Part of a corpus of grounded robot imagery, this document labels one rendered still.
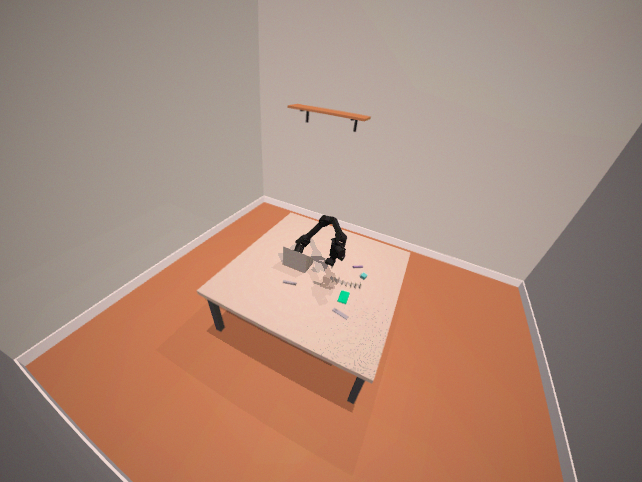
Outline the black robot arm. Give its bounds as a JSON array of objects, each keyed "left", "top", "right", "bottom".
[{"left": 294, "top": 215, "right": 347, "bottom": 261}]

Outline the green flat domino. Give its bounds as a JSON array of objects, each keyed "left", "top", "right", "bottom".
[{"left": 337, "top": 291, "right": 350, "bottom": 305}]

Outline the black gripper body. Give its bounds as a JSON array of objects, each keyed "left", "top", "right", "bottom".
[{"left": 325, "top": 249, "right": 336, "bottom": 266}]

